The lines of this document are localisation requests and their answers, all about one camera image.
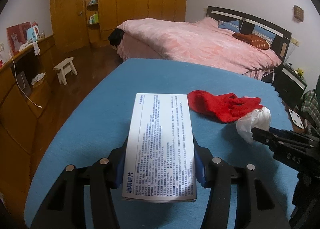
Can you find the light blue electric kettle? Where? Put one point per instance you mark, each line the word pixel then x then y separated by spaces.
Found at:
pixel 33 33

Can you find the dark wooden headboard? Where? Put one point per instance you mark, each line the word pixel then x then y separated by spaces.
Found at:
pixel 247 22

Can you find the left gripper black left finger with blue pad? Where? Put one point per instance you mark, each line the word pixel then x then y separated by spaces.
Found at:
pixel 64 207

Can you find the yellow toy on nightstand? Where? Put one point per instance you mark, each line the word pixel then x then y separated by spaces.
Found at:
pixel 299 72

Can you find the white bathroom scale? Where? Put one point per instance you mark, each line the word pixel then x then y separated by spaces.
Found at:
pixel 296 119

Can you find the red picture frame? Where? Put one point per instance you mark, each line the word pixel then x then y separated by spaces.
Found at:
pixel 17 36

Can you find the small white wooden stool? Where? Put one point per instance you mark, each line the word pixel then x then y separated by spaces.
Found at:
pixel 63 68

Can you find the wooden side desk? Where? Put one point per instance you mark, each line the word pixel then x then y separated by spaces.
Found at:
pixel 19 117

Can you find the red knitted glove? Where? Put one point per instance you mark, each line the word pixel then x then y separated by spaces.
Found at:
pixel 226 107

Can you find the black garment on bed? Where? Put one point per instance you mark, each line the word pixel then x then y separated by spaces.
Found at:
pixel 115 37

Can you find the plaid shirt on chair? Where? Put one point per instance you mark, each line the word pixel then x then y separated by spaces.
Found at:
pixel 310 107

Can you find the blue table cloth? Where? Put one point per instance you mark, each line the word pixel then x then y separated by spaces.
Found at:
pixel 101 123

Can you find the right wall lamp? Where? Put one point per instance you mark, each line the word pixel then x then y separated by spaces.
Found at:
pixel 298 13

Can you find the black bedside nightstand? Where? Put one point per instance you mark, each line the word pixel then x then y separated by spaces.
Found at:
pixel 289 85

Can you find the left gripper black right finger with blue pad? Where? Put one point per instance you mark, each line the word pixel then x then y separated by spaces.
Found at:
pixel 256 206

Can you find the white plastic bag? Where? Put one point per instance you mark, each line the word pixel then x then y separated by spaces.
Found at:
pixel 258 118

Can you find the pink bed quilt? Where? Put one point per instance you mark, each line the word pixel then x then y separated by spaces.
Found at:
pixel 202 43

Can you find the white printed cardboard box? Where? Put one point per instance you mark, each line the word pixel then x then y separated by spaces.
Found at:
pixel 159 161

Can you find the brown dotted pillow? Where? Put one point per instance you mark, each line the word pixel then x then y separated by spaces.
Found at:
pixel 253 40

